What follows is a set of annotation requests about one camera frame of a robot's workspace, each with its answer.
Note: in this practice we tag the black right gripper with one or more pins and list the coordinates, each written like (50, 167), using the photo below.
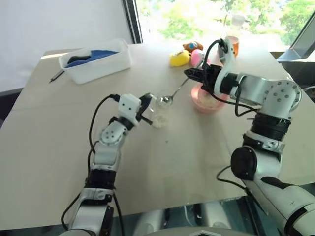
(209, 76)

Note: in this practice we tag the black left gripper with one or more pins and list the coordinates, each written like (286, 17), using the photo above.
(141, 109)

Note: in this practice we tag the clear glass mug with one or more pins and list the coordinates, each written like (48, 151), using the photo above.
(159, 110)

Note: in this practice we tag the silver metal spoon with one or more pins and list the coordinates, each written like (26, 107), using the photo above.
(165, 100)

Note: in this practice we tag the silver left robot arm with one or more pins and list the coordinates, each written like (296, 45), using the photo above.
(108, 152)

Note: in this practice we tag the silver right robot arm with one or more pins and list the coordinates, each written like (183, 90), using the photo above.
(270, 94)

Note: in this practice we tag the oatmeal in glass mug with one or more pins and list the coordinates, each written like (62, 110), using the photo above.
(159, 121)

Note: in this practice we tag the oatmeal in pink bowl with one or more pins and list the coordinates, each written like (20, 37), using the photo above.
(207, 98)

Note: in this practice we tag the pink bowl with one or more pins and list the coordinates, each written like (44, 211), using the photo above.
(208, 103)

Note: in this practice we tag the pink plush toy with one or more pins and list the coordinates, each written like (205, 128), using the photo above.
(198, 57)

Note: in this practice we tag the yellow plush toy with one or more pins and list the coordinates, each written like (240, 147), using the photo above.
(180, 58)

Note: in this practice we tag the brown plush toy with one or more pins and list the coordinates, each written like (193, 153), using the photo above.
(193, 46)

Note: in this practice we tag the orange plastic cup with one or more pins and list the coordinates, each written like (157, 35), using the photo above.
(233, 45)

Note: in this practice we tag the clear plastic bottle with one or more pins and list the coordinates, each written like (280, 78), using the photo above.
(237, 23)

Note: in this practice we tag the white plastic bin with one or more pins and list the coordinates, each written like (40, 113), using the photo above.
(98, 64)

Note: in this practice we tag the blue cloth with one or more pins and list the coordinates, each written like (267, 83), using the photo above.
(103, 54)

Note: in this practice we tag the black object in bin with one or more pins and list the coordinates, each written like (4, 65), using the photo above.
(77, 59)

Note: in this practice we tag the dark pen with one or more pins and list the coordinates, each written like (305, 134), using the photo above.
(56, 75)

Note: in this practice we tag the grey laptop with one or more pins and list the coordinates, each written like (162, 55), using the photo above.
(299, 46)

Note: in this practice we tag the dark rounded robot body shapes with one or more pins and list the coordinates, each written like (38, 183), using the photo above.
(197, 218)

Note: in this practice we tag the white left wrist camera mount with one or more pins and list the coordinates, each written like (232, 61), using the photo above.
(128, 105)

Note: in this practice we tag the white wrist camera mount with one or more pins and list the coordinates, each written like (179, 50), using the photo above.
(128, 105)
(227, 64)

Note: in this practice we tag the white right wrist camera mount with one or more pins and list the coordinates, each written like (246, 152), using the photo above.
(227, 64)

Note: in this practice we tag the black window frame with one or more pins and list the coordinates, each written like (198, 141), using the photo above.
(135, 22)

